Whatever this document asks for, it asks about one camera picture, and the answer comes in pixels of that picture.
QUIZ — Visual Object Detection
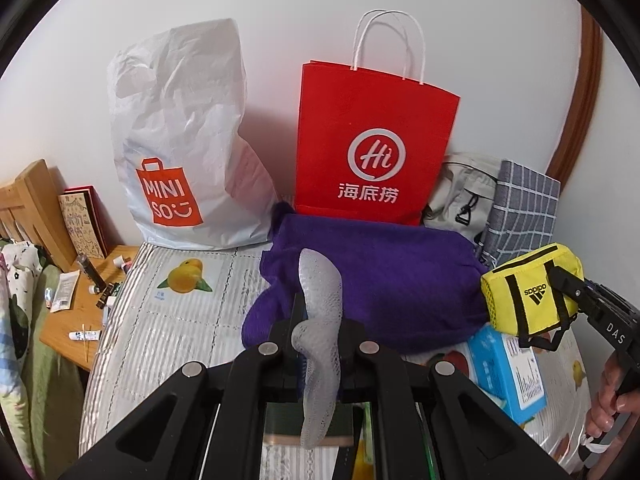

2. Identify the purple towel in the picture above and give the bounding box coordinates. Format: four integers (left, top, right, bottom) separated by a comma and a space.
241, 202, 493, 356

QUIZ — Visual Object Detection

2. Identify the wooden headboard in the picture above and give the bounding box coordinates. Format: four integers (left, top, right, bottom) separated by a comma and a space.
0, 159, 76, 271

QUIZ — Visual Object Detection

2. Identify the grey checked cloth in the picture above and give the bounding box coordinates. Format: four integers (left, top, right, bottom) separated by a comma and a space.
480, 160, 561, 271

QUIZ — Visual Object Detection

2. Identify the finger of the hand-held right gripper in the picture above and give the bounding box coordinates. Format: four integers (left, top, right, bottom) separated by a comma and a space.
547, 265, 598, 322

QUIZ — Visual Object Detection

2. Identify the wooden nightstand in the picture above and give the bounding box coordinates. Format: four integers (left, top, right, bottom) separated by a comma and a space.
40, 245, 141, 373

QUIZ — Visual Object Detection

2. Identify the brown wooden door frame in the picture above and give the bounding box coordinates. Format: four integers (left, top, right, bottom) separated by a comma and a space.
547, 5, 603, 188

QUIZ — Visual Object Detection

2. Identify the blue tissue box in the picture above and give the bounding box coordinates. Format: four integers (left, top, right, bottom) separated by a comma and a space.
467, 322, 548, 426

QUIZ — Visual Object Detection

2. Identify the white plastic shopping bag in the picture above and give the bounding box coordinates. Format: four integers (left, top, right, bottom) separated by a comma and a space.
107, 18, 278, 251

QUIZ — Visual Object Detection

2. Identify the grey backpack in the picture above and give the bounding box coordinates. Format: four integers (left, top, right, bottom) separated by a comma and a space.
422, 152, 501, 241

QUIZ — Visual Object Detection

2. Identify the yellow small bag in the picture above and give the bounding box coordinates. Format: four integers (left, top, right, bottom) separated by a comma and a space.
480, 242, 585, 348

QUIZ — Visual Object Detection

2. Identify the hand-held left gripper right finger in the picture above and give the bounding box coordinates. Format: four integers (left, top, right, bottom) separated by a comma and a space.
339, 321, 572, 480

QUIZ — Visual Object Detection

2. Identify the floral bedding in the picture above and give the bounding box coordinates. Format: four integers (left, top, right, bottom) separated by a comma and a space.
0, 240, 86, 463

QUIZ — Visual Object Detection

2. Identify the person's right hand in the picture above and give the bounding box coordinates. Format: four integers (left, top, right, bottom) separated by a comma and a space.
584, 354, 640, 442

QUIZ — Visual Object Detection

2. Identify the red paper bag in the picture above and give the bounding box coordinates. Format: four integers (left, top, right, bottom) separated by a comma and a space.
294, 9, 461, 227

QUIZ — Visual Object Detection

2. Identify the grey mesh insole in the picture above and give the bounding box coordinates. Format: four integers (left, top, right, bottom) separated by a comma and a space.
291, 247, 346, 450

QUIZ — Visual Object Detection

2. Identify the white sachet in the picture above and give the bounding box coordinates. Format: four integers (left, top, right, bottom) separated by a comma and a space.
50, 270, 81, 313

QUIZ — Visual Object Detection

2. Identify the fruit-printed tablecloth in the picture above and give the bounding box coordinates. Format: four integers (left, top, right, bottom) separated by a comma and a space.
80, 240, 601, 480

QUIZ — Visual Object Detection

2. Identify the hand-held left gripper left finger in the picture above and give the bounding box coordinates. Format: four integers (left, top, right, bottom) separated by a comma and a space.
60, 294, 308, 480

